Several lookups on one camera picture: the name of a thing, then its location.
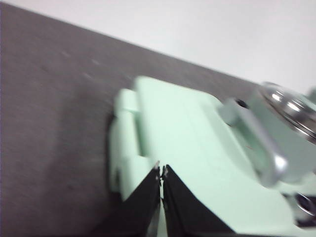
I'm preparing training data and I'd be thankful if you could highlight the silver control knob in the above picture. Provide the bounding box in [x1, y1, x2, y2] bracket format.
[295, 192, 316, 218]

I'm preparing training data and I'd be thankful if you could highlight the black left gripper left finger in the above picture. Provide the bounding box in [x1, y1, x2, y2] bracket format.
[92, 160, 161, 237]

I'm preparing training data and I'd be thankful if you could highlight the mint green breakfast machine base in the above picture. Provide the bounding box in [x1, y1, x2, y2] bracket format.
[108, 87, 316, 237]

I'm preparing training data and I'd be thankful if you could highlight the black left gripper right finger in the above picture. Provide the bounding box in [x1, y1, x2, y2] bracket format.
[161, 164, 239, 237]

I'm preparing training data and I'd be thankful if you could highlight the glass pot lid green knob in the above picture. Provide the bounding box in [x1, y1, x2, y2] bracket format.
[258, 81, 316, 144]

